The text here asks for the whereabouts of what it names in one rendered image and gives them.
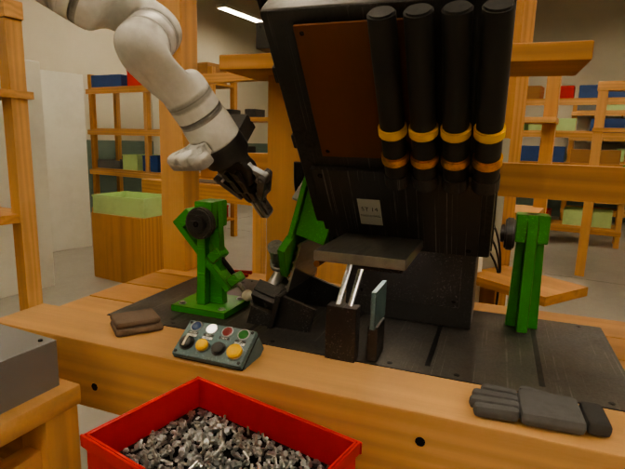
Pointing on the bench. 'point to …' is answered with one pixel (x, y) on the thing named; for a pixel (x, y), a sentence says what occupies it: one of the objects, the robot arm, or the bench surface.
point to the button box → (251, 349)
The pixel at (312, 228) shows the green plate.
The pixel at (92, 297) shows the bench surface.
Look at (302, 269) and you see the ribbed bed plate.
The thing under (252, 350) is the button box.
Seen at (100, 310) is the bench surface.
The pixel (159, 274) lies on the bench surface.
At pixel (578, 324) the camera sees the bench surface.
